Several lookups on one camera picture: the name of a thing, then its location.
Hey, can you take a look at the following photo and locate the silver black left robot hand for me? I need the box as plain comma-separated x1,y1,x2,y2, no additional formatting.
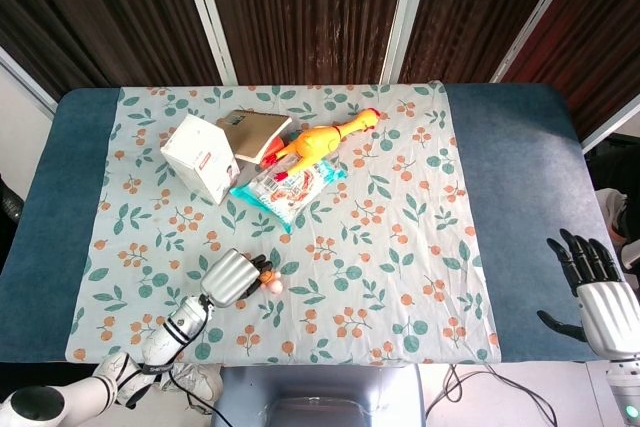
199,247,275,309

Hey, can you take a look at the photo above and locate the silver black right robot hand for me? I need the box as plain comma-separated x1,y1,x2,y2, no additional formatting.
536,228,640,362

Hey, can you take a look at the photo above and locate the orange and pink small toy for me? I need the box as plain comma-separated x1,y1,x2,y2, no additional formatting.
257,269,285,294

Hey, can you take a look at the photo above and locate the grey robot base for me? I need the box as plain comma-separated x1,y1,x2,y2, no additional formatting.
212,364,426,427

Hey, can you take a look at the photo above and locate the orange red toy block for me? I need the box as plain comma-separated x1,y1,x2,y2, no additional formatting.
262,131,292,163

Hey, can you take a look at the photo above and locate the yellow rubber chicken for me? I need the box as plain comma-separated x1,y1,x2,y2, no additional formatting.
259,106,391,181

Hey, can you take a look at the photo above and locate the teal clear snack packet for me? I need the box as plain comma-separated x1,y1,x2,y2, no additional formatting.
228,159,349,235

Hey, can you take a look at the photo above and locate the white black machine part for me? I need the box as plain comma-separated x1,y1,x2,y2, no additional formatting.
594,186,640,268

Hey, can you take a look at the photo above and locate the white desk lamp box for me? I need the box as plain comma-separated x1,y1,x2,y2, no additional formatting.
159,113,241,207

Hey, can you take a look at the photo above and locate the brown cardboard box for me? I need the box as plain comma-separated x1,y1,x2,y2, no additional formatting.
215,109,293,166

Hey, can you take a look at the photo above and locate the leaf and fruit print cloth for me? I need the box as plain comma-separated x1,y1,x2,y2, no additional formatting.
64,79,503,366

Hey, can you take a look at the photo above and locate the blue padded table cover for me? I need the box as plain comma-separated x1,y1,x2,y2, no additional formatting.
0,82,629,366

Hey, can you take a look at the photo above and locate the black floor cable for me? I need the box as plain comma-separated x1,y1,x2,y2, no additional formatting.
424,364,557,427

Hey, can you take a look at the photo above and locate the white screen frame post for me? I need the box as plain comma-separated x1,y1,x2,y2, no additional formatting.
0,46,59,116
174,0,239,86
382,0,427,84
582,91,640,153
489,0,584,84

